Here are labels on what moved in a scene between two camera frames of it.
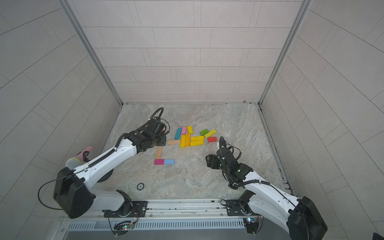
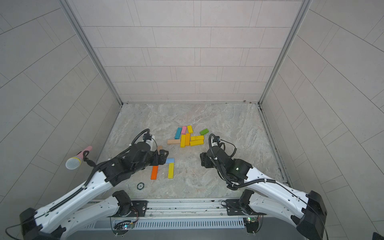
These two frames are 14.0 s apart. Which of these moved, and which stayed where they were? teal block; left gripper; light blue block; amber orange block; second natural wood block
Moved: left gripper
Stayed: teal block; second natural wood block; amber orange block; light blue block
